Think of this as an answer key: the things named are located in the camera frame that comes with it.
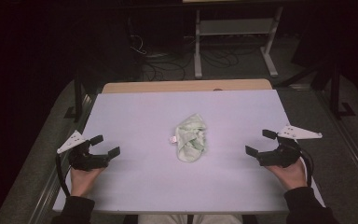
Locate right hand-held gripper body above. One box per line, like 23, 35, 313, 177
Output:
255, 124, 324, 168

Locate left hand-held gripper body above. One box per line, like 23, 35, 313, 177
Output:
56, 130, 110, 173

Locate light green baby garment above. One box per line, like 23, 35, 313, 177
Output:
169, 113, 208, 163

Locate person's left hand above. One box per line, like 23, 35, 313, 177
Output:
70, 167, 105, 198

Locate person's right hand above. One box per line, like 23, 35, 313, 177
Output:
265, 158, 309, 191

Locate black metal stand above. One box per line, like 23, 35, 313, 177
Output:
63, 74, 86, 123
273, 61, 357, 119

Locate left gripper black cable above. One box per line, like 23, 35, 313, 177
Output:
54, 153, 72, 198

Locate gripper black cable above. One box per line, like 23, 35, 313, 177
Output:
297, 148, 314, 189
54, 153, 72, 198

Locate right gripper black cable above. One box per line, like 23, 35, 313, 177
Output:
297, 148, 314, 189

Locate aluminium rail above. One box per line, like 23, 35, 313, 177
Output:
27, 92, 98, 224
314, 90, 358, 201

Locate black floor cables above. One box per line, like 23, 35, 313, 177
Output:
130, 34, 241, 82

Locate grey metal desk frame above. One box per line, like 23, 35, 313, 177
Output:
193, 5, 284, 80

